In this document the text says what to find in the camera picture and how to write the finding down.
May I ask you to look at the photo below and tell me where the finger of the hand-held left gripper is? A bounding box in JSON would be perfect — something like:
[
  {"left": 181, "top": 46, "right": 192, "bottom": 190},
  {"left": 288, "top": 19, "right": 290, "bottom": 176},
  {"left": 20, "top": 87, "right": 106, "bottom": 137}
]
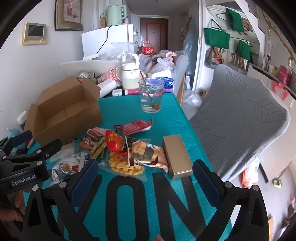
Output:
[
  {"left": 10, "top": 130, "right": 33, "bottom": 149},
  {"left": 25, "top": 138, "right": 63, "bottom": 163}
]

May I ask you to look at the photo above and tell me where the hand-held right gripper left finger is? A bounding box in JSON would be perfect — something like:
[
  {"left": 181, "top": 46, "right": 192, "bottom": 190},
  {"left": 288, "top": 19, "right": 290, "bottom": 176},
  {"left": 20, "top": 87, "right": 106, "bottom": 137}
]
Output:
[{"left": 22, "top": 159, "right": 100, "bottom": 241}]

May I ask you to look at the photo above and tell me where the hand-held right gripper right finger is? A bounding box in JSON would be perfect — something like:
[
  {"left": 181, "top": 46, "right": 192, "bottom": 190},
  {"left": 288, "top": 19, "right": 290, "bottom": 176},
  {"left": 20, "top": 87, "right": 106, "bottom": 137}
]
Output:
[{"left": 192, "top": 159, "right": 270, "bottom": 241}]

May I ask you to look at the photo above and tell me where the clear pastry packet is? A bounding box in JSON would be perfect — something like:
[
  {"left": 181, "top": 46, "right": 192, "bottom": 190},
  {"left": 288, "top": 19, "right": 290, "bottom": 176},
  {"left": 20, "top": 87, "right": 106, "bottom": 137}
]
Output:
[{"left": 50, "top": 142, "right": 78, "bottom": 163}]

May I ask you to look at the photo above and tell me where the silver foil snack packet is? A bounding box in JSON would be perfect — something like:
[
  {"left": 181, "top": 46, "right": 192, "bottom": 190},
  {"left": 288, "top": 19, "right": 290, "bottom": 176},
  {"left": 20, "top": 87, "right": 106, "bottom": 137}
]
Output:
[{"left": 51, "top": 159, "right": 87, "bottom": 183}]

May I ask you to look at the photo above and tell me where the white blue snack packet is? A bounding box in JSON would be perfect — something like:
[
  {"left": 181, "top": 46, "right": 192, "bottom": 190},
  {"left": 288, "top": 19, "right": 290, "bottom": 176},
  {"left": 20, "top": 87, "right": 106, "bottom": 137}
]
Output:
[{"left": 74, "top": 151, "right": 93, "bottom": 167}]

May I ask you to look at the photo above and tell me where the gold rectangular box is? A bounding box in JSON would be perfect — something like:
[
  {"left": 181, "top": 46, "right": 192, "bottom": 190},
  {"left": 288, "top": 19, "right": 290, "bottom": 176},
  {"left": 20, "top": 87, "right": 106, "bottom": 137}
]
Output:
[{"left": 162, "top": 134, "right": 193, "bottom": 181}]

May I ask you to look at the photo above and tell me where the clear bag of yellow crisps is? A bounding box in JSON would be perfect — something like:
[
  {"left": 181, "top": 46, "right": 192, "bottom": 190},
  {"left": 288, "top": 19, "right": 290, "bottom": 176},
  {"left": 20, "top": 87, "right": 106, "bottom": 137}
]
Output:
[{"left": 98, "top": 130, "right": 147, "bottom": 182}]

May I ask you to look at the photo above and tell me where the brown cardboard box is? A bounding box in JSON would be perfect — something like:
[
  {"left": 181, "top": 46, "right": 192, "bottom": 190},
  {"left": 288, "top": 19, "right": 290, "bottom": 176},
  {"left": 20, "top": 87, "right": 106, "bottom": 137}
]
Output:
[{"left": 24, "top": 75, "right": 104, "bottom": 146}]

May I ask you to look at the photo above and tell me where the seaweed snack packet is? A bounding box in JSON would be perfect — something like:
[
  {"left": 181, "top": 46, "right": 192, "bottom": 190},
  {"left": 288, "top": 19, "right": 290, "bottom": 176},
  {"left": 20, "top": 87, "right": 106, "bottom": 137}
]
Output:
[{"left": 125, "top": 137, "right": 169, "bottom": 173}]

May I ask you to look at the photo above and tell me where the dark red snack packet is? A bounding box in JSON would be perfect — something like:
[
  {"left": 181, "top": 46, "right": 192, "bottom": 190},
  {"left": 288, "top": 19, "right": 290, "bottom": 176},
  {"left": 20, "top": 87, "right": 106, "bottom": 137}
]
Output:
[{"left": 113, "top": 118, "right": 153, "bottom": 136}]

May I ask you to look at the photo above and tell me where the person's left hand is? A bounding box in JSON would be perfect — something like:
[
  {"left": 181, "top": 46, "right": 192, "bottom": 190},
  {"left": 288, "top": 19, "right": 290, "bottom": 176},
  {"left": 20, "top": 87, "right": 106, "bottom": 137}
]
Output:
[{"left": 0, "top": 191, "right": 26, "bottom": 224}]

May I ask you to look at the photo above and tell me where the blue plastic object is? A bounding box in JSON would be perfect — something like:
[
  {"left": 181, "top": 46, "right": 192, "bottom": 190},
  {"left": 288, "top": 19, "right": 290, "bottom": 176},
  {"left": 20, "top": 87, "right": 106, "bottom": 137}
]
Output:
[{"left": 6, "top": 127, "right": 25, "bottom": 144}]

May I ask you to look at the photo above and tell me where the white plastic bottle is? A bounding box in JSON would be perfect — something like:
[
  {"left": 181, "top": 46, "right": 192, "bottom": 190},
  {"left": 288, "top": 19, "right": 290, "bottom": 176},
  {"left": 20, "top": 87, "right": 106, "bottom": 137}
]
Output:
[{"left": 17, "top": 111, "right": 28, "bottom": 130}]

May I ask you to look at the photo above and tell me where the orange plastic bag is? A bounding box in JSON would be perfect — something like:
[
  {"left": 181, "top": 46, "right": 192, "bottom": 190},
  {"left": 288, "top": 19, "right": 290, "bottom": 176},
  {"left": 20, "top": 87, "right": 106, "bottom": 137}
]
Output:
[{"left": 242, "top": 167, "right": 258, "bottom": 188}]

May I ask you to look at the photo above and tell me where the grey leaf pattern chair cover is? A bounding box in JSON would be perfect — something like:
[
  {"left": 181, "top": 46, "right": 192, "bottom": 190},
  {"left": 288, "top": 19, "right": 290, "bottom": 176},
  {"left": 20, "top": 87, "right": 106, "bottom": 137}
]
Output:
[{"left": 188, "top": 64, "right": 290, "bottom": 183}]

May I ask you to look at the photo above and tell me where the white plastic bag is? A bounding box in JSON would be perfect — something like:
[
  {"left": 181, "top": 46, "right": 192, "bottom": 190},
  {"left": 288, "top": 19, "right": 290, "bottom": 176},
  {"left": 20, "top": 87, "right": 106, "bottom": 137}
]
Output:
[{"left": 183, "top": 89, "right": 203, "bottom": 107}]

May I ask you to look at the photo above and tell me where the metal spoon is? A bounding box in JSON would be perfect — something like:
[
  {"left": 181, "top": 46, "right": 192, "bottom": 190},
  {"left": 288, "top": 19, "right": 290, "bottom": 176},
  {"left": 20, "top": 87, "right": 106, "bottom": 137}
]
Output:
[{"left": 139, "top": 71, "right": 162, "bottom": 110}]

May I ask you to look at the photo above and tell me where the pink printed cup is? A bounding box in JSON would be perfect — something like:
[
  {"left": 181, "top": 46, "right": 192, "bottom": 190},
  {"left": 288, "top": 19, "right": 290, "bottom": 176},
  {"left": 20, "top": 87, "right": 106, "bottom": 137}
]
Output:
[{"left": 97, "top": 66, "right": 123, "bottom": 85}]

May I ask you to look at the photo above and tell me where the clear drinking glass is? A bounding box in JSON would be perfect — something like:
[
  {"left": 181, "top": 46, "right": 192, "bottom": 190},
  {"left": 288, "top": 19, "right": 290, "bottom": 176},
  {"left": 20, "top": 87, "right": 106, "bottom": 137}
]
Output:
[{"left": 138, "top": 78, "right": 165, "bottom": 113}]

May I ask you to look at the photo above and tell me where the blue tissue pack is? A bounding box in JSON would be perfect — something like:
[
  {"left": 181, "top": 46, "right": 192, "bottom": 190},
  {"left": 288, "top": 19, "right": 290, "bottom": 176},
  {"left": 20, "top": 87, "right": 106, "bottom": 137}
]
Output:
[{"left": 148, "top": 76, "right": 174, "bottom": 93}]

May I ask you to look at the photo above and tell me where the white water jug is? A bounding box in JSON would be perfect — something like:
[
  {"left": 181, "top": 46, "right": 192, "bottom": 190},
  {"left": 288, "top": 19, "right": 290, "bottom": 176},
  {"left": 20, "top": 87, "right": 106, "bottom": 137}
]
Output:
[{"left": 121, "top": 53, "right": 141, "bottom": 91}]

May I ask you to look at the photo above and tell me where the clear plastic bag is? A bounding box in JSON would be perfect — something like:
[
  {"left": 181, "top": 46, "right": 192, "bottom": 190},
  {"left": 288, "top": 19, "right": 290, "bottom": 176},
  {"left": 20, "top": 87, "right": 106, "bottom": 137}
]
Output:
[{"left": 151, "top": 58, "right": 176, "bottom": 75}]

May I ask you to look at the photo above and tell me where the printed tote bag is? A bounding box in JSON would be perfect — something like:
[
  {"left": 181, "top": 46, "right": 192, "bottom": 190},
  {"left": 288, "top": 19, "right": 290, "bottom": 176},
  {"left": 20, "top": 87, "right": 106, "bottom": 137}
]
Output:
[{"left": 205, "top": 46, "right": 225, "bottom": 69}]

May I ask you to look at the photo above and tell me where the clear plastic container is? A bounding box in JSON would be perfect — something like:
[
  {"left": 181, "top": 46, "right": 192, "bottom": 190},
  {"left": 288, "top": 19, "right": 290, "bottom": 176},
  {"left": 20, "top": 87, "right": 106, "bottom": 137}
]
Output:
[{"left": 111, "top": 42, "right": 138, "bottom": 55}]

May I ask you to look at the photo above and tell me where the white fridge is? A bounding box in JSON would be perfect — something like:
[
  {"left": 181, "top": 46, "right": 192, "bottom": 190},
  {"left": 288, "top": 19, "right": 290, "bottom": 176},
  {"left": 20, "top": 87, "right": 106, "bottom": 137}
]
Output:
[{"left": 81, "top": 24, "right": 134, "bottom": 58}]

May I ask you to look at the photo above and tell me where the framed picture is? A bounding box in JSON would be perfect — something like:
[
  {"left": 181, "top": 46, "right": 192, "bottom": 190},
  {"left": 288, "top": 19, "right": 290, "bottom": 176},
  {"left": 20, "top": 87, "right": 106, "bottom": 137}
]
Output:
[{"left": 55, "top": 0, "right": 84, "bottom": 31}]

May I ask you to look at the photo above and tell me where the pink gift box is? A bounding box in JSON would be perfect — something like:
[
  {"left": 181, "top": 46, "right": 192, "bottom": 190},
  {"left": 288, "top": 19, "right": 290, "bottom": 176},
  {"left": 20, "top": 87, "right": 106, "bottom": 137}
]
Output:
[{"left": 276, "top": 65, "right": 290, "bottom": 85}]

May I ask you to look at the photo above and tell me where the clear bubble wrap roll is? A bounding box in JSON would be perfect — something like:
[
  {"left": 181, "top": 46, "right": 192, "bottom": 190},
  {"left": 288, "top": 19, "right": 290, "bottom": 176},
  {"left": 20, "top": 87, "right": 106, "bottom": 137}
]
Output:
[{"left": 183, "top": 17, "right": 199, "bottom": 75}]

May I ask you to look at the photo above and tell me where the cola bottle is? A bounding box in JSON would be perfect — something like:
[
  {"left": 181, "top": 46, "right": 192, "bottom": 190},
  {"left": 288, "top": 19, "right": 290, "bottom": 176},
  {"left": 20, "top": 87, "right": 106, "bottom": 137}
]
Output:
[{"left": 142, "top": 40, "right": 154, "bottom": 55}]

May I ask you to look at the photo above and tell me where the large green tote bag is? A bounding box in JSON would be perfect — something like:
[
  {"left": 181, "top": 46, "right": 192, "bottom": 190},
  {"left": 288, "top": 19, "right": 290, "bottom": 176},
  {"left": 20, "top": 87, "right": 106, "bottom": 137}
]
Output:
[{"left": 203, "top": 19, "right": 230, "bottom": 49}]

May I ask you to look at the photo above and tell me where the green electric kettle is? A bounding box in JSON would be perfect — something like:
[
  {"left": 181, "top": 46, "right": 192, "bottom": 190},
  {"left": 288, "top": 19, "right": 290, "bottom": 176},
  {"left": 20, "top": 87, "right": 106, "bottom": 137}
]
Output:
[{"left": 106, "top": 5, "right": 127, "bottom": 26}]

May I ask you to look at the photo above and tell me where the brown door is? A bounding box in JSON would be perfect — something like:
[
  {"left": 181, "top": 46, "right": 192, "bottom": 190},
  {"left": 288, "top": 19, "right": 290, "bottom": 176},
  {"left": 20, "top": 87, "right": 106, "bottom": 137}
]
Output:
[{"left": 140, "top": 18, "right": 168, "bottom": 52}]

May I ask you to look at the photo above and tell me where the gold wall control panel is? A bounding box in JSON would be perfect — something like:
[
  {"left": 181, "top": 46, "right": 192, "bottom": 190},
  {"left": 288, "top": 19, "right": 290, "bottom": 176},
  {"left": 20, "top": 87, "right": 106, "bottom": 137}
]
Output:
[{"left": 22, "top": 22, "right": 47, "bottom": 45}]

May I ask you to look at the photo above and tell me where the black power cable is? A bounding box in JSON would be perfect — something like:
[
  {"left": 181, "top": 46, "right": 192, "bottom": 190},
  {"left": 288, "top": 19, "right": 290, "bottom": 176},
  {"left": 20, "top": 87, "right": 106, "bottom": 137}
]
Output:
[{"left": 96, "top": 25, "right": 111, "bottom": 54}]

